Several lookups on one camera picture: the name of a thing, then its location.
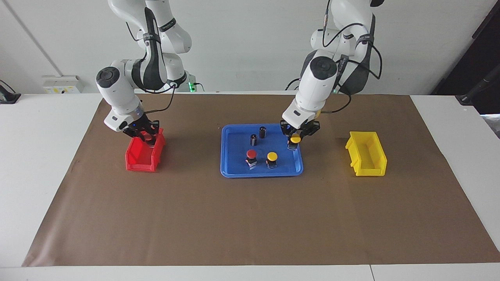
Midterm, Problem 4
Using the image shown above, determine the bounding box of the black device on table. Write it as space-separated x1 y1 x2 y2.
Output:
0 80 21 104

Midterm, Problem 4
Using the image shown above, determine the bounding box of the yellow plastic bin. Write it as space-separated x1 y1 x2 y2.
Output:
345 131 388 177

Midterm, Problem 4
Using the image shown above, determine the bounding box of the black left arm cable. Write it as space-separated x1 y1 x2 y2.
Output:
321 0 383 114

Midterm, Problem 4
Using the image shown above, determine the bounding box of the blue plastic tray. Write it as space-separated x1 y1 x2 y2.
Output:
220 123 304 179

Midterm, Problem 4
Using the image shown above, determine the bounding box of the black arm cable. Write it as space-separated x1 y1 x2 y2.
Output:
125 20 177 114
321 0 383 114

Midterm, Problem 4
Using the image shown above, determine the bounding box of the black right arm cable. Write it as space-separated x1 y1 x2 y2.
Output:
125 20 177 114

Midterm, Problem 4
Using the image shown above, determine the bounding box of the white wall socket box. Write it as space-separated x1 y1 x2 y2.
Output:
42 75 84 94

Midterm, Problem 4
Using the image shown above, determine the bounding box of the brown paper table mat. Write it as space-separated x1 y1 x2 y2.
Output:
21 93 500 268

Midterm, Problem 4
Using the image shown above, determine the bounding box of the black stand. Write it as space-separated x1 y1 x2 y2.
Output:
455 64 500 106

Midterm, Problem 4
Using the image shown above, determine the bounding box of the red plastic bin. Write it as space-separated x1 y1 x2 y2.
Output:
125 126 166 173

